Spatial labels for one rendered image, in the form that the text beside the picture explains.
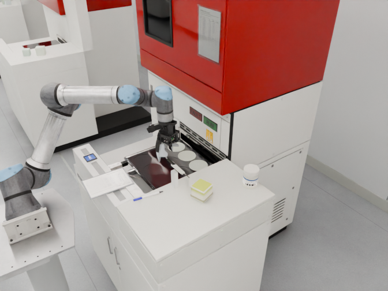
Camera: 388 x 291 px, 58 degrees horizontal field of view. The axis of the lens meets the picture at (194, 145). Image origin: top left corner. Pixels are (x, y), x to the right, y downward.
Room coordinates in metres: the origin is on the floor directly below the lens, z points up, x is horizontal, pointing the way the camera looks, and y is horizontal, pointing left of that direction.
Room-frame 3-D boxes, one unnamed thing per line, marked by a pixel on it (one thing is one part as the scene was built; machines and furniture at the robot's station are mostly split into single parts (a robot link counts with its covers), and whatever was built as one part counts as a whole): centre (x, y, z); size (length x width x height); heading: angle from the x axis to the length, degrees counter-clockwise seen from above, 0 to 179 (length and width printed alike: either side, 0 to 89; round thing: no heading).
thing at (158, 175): (1.52, 0.13, 0.90); 0.34 x 0.34 x 0.01; 35
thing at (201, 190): (1.17, -0.03, 1.00); 0.07 x 0.07 x 0.07; 53
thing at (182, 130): (1.65, -0.04, 0.89); 0.44 x 0.02 x 0.10; 35
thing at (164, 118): (1.40, 0.13, 1.26); 0.08 x 0.08 x 0.05
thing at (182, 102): (1.81, 0.05, 1.02); 0.82 x 0.03 x 0.40; 35
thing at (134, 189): (1.35, 0.33, 0.87); 0.36 x 0.08 x 0.03; 35
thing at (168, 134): (1.39, 0.12, 1.18); 0.09 x 0.08 x 0.12; 59
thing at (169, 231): (1.15, -0.02, 0.89); 0.62 x 0.35 x 0.14; 125
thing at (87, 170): (1.36, 0.46, 0.89); 0.55 x 0.09 x 0.14; 35
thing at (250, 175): (1.26, -0.26, 1.01); 0.07 x 0.07 x 0.10
